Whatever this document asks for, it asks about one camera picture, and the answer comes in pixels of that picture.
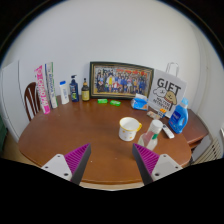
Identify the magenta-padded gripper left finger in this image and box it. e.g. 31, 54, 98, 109
41, 143, 92, 186

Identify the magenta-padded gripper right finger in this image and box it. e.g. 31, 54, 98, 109
132, 143, 184, 186

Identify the clear bottle with green label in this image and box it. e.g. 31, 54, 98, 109
137, 119, 164, 152

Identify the white remote control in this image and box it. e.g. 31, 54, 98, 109
161, 123, 175, 140

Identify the white mug with yellow rim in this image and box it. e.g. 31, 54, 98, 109
118, 116, 143, 142

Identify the blue detergent bottle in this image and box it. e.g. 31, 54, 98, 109
167, 97, 190, 135

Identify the white radiator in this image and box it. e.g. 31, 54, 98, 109
193, 136, 224, 165

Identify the amber bottle with black cap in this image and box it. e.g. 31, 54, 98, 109
81, 77, 91, 102

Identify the white bottle with blue cap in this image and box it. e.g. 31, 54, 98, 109
59, 80, 70, 105

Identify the white paper gift bag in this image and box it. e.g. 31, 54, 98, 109
147, 61, 188, 118

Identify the brown wooden chair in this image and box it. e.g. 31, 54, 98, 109
23, 81, 42, 122

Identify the pink and white long box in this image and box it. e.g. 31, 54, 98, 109
33, 64, 52, 115

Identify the green and white long box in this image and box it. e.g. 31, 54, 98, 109
44, 61, 59, 109

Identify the framed group photo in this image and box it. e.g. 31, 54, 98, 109
89, 61, 155, 100

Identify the white flat panel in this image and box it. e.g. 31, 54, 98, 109
0, 60, 30, 141

